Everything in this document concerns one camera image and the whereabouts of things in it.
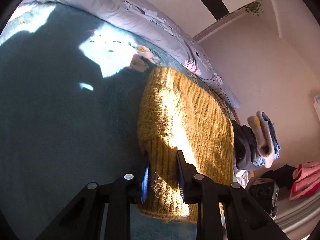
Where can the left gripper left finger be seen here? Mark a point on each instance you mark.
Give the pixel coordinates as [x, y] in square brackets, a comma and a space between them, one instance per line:
[101, 211]

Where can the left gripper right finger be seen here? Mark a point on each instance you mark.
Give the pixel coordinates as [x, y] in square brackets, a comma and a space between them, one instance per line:
[223, 211]

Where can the mustard yellow knit sweater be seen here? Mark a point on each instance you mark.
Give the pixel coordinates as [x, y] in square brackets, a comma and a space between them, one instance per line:
[177, 115]

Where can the black cloth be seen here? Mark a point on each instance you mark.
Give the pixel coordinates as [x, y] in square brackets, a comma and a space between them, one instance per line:
[282, 176]

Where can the pink red cloth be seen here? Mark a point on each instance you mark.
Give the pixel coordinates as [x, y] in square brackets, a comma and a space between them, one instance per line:
[306, 180]

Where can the dark grey folded garment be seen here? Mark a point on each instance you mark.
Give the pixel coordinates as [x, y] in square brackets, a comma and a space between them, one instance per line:
[245, 147]

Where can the cream fleece folded garment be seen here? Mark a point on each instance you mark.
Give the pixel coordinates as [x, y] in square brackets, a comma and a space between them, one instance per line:
[263, 137]

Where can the teal floral plush blanket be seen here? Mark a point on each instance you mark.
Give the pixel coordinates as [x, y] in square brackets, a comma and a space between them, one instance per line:
[71, 86]

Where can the green hanging plant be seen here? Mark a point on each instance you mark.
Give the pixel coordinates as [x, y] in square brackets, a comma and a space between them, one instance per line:
[254, 8]

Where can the light blue floral duvet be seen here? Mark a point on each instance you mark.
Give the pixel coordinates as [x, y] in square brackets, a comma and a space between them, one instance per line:
[142, 18]

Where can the wall picture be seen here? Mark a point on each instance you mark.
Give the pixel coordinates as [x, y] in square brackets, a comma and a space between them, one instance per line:
[316, 104]

